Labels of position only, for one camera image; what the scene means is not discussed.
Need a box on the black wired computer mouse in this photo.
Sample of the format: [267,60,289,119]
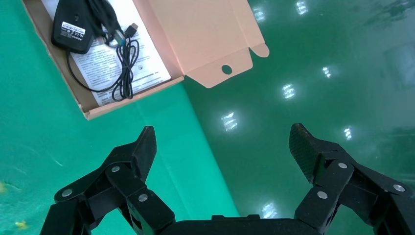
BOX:
[51,0,140,102]

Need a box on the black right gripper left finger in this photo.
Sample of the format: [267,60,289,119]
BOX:
[40,125,176,235]

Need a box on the pink cardboard box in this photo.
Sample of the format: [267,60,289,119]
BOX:
[21,0,270,121]

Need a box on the black data cable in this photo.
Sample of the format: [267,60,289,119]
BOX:
[85,0,127,48]

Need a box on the green table mat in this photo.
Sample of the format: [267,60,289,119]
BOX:
[0,0,241,235]

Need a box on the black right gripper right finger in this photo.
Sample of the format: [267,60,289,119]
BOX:
[289,123,415,235]

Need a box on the white printed instruction sheet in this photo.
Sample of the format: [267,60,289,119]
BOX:
[41,0,172,107]

